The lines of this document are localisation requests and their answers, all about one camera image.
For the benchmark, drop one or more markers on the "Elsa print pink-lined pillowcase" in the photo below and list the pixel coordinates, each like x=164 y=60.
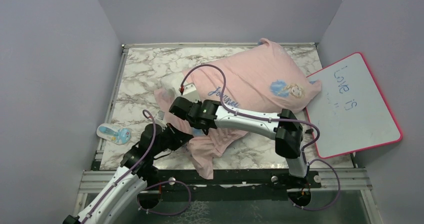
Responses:
x=262 y=79

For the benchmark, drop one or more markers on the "pink framed whiteboard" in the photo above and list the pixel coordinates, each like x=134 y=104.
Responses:
x=350 y=112

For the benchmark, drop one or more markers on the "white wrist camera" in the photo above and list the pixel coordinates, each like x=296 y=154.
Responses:
x=190 y=93
x=160 y=119

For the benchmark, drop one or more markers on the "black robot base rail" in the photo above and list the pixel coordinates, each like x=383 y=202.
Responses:
x=228 y=185

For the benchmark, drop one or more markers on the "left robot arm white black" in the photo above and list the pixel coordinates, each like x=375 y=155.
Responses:
x=135 y=173

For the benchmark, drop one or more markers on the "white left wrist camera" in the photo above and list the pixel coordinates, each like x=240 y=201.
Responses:
x=160 y=119

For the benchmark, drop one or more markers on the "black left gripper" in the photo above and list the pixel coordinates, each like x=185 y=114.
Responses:
x=180 y=138

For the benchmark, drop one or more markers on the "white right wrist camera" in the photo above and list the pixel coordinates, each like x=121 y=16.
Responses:
x=190 y=93

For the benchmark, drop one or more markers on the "aluminium table frame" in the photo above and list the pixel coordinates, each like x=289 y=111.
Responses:
x=139 y=70

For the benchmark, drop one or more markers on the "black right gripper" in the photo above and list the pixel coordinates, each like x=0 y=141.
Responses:
x=200 y=103

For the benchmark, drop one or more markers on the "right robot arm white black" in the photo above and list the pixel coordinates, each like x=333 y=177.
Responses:
x=283 y=127

